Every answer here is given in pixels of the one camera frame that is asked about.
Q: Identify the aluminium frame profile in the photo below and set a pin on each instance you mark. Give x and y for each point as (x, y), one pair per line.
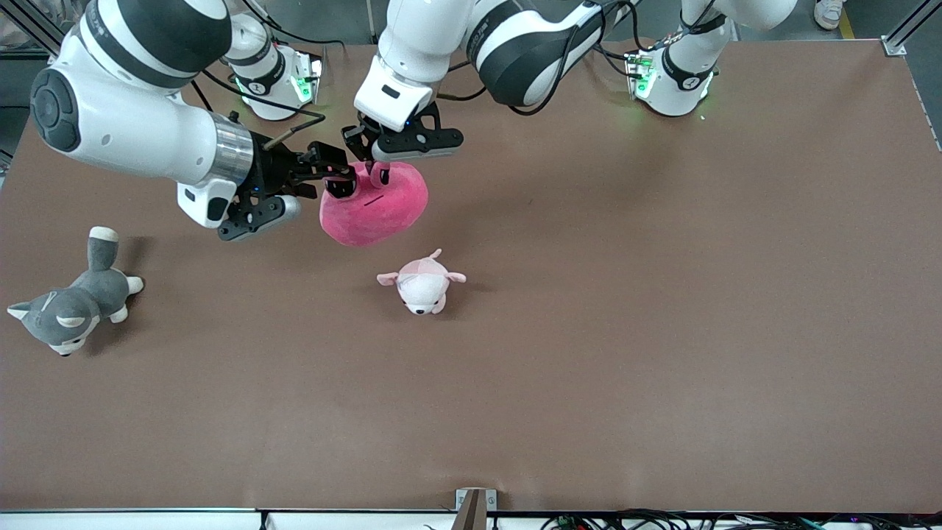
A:
(905, 29)
(37, 31)

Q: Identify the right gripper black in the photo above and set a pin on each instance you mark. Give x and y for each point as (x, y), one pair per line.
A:
(271, 171)

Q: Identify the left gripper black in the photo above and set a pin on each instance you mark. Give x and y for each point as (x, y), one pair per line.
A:
(366, 142)

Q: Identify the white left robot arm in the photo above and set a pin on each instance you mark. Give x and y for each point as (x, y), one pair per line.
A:
(412, 37)

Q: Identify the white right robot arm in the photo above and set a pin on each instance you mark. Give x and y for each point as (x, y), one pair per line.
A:
(125, 140)

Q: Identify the grey white husky plush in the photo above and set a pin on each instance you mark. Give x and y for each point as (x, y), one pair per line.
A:
(73, 305)

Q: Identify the metal table edge bracket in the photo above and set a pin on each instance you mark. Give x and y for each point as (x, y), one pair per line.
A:
(489, 499)

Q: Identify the brown camera post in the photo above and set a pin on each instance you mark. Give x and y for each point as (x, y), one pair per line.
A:
(471, 515)

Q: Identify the white shoe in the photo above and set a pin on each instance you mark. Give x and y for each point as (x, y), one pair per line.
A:
(829, 13)

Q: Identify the grey stand leg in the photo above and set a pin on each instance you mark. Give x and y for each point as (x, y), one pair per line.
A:
(372, 33)

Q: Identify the light pink pig plush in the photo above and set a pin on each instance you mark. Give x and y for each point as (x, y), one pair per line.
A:
(421, 287)

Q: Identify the round dark pink plush toy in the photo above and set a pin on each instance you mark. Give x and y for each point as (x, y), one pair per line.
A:
(375, 213)

